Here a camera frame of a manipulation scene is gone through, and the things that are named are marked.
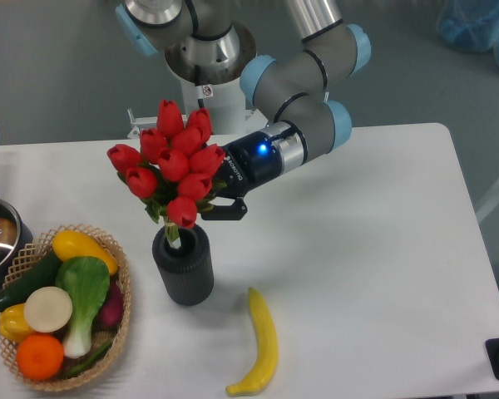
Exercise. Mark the orange fruit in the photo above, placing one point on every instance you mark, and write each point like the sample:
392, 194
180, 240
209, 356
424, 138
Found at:
39, 356

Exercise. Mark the white round radish slice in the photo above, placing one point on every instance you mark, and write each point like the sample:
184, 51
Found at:
48, 309

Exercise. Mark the blue plastic bag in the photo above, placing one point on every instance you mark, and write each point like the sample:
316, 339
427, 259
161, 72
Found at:
470, 26

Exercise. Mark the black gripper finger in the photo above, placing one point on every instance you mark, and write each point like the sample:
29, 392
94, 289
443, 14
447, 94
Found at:
232, 212

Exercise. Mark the yellow bell pepper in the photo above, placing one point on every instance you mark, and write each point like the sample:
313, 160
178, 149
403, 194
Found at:
13, 325

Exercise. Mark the dark green cucumber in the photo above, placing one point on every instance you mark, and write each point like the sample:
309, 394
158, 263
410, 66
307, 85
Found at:
40, 275

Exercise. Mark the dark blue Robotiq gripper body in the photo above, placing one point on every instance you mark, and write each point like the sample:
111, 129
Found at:
249, 162

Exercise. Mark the green bok choy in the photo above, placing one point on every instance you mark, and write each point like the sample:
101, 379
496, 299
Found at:
86, 280

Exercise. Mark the woven wicker basket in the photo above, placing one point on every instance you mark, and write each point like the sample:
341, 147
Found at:
30, 255

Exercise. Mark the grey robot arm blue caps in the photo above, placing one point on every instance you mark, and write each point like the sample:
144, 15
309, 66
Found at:
277, 109

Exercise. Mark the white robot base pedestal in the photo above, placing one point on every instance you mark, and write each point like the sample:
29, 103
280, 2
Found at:
208, 64

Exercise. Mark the yellow squash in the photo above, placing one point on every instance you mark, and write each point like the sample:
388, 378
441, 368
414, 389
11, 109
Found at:
69, 244

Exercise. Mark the purple sweet potato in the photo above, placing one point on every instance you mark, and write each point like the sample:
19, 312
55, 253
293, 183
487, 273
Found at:
112, 309

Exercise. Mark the yellow banana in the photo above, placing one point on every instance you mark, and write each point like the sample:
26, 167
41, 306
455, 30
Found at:
267, 357

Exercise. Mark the green chili pepper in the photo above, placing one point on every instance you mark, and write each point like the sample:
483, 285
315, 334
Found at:
87, 363

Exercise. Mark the red tulip bouquet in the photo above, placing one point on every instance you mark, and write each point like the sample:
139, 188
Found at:
173, 171

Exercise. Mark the dark grey ribbed vase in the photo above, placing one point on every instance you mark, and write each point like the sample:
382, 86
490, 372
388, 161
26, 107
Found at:
187, 272

